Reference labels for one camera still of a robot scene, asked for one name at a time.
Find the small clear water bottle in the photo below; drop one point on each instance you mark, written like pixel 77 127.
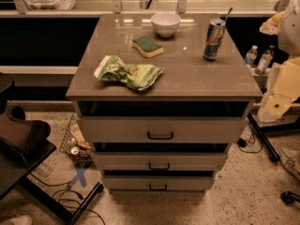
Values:
pixel 251 56

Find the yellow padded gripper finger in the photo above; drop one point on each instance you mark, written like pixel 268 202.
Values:
pixel 273 107
pixel 272 25

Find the clear bottle with green label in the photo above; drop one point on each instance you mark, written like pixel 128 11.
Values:
pixel 265 60

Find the wire basket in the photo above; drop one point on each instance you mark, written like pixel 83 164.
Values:
pixel 73 137

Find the black chair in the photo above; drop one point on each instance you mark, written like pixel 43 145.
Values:
pixel 23 147

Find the blue tape cross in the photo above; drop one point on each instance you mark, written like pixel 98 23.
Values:
pixel 79 177

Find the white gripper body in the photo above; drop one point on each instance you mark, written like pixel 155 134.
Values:
pixel 291 32

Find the grey drawer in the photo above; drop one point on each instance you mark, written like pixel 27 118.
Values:
pixel 157 183
pixel 114 161
pixel 133 129

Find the green chip bag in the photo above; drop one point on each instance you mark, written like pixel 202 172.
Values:
pixel 136 77

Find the green yellow sponge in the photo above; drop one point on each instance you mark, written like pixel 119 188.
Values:
pixel 147 46

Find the black object on floor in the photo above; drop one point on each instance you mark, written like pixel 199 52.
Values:
pixel 289 197

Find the grey middle drawer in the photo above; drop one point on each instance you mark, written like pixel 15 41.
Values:
pixel 114 161

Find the red soda can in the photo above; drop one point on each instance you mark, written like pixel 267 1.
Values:
pixel 74 153

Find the grey top drawer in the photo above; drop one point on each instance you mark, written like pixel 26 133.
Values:
pixel 133 129

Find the blue silver energy drink can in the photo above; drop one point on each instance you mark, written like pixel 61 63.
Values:
pixel 215 34

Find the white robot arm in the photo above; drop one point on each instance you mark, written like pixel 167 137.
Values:
pixel 288 38

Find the black stand leg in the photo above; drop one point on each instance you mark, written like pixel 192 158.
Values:
pixel 278 130

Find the grey bottom drawer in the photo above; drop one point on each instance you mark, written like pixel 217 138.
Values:
pixel 157 183

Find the white bowl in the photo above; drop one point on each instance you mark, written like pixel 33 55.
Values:
pixel 165 24

